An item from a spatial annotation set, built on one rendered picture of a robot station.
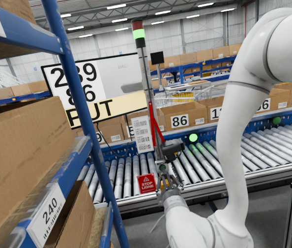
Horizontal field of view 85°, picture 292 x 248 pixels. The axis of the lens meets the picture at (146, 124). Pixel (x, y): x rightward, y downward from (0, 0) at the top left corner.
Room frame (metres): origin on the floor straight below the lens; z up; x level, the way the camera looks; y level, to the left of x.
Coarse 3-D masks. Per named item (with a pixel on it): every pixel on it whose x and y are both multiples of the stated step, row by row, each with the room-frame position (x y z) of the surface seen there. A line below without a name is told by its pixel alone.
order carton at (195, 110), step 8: (184, 104) 1.67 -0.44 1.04; (192, 104) 1.67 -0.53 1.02; (200, 104) 1.53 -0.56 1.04; (168, 112) 1.66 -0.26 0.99; (176, 112) 1.67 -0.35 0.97; (184, 112) 1.38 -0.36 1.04; (192, 112) 1.38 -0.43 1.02; (200, 112) 1.38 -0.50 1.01; (168, 120) 1.38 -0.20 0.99; (192, 120) 1.38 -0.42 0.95; (168, 128) 1.38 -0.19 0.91; (176, 128) 1.38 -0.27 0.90
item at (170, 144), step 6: (162, 144) 0.75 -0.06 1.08; (168, 144) 0.73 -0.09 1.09; (174, 144) 0.72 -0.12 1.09; (180, 144) 0.72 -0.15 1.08; (162, 150) 0.71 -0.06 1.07; (168, 150) 0.71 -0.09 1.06; (174, 150) 0.71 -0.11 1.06; (180, 150) 0.71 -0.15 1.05; (168, 156) 0.72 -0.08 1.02; (174, 156) 0.73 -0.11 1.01; (168, 162) 0.72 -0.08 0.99
